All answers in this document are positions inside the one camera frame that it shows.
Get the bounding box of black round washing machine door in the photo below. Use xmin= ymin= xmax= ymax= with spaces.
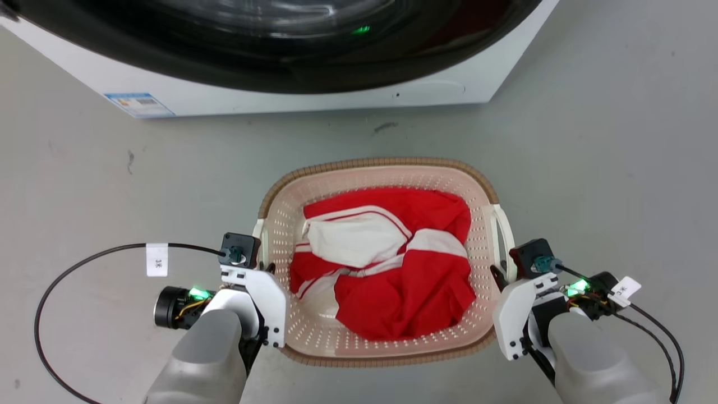
xmin=0 ymin=0 xmax=545 ymax=94

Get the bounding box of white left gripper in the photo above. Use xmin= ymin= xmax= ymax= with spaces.
xmin=202 ymin=260 xmax=288 ymax=349

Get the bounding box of beige perforated laundry basket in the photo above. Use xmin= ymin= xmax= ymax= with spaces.
xmin=252 ymin=157 xmax=516 ymax=369

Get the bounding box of braided black right arm cable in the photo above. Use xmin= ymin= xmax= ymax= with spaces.
xmin=610 ymin=312 xmax=678 ymax=400

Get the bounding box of blue white energy label sticker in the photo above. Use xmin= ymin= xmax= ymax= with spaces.
xmin=104 ymin=92 xmax=176 ymax=119

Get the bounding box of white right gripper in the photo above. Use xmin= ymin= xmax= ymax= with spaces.
xmin=489 ymin=264 xmax=562 ymax=361

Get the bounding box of white washing machine body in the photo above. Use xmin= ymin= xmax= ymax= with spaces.
xmin=0 ymin=0 xmax=561 ymax=119

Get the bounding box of white rectangular cable tag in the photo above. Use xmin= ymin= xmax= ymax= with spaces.
xmin=146 ymin=242 xmax=169 ymax=278
xmin=608 ymin=276 xmax=642 ymax=307

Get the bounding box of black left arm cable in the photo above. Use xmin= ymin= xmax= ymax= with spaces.
xmin=34 ymin=242 xmax=227 ymax=404

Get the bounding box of red and white garment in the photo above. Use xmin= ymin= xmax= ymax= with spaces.
xmin=289 ymin=187 xmax=477 ymax=342

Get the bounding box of smooth black right arm cable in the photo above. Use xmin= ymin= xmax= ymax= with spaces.
xmin=555 ymin=264 xmax=685 ymax=404

